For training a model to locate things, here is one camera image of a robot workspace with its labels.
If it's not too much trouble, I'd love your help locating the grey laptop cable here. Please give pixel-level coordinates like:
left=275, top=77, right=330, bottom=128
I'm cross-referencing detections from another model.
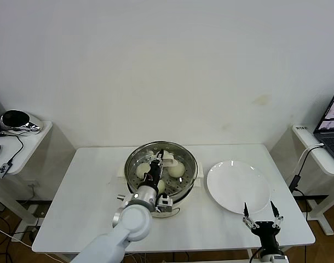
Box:
left=292, top=144, right=325, bottom=179

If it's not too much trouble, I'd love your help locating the white side table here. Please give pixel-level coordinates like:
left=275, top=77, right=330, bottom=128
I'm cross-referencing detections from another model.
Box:
left=290, top=124, right=334, bottom=236
left=0, top=120, right=53, bottom=228

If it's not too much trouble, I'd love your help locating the perforated steel steamer basket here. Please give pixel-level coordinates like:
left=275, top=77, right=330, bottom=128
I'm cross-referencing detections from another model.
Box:
left=125, top=140, right=198, bottom=205

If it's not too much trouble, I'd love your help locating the small grey usb hub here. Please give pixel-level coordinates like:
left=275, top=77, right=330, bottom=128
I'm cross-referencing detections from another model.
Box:
left=0, top=162, right=14, bottom=179

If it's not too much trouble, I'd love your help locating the thin black cable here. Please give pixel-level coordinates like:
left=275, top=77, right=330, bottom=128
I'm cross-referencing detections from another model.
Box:
left=0, top=131, right=24, bottom=165

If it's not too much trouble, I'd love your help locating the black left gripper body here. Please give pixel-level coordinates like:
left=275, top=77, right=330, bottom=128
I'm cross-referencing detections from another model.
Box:
left=141, top=161, right=163, bottom=190

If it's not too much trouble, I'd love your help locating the round glass lid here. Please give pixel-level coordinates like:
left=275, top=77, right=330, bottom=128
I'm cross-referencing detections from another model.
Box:
left=125, top=140, right=198, bottom=197

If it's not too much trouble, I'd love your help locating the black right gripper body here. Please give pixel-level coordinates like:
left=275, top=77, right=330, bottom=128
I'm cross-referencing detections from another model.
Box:
left=251, top=220, right=280, bottom=250

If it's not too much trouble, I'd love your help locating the white round plate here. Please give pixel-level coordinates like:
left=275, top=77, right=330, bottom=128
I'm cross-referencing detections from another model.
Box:
left=206, top=161, right=272, bottom=215

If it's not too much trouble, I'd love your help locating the shiny chrome headset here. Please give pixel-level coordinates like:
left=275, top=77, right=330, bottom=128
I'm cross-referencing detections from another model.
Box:
left=0, top=109, right=44, bottom=134

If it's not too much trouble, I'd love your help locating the grey open laptop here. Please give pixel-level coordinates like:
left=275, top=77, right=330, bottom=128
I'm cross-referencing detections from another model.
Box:
left=312, top=92, right=334, bottom=168

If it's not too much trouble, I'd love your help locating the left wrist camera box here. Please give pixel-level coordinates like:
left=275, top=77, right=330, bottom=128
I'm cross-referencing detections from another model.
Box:
left=156, top=193, right=174, bottom=214

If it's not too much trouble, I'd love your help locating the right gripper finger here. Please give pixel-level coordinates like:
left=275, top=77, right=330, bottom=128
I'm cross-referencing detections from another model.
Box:
left=269, top=201, right=284, bottom=228
left=242, top=202, right=258, bottom=230

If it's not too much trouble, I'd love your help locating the black cable adapter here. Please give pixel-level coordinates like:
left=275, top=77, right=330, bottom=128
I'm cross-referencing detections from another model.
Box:
left=289, top=176, right=301, bottom=192

